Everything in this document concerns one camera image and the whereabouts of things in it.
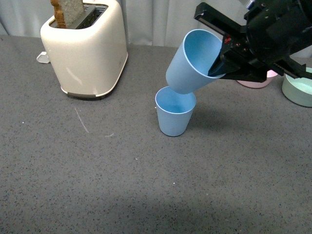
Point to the white power plug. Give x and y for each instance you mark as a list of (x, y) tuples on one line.
[(43, 58)]

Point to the blue cup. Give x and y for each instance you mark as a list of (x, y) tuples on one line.
[(188, 70), (174, 110)]

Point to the grey curtain backdrop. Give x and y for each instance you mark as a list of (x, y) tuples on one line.
[(147, 22)]

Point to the toasted bread slice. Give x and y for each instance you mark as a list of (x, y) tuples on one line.
[(66, 12)]

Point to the green bowl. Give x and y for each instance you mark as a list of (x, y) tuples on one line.
[(298, 90)]

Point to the cream white toaster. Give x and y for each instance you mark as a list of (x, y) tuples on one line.
[(89, 58)]

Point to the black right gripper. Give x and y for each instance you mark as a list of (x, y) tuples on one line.
[(274, 30)]

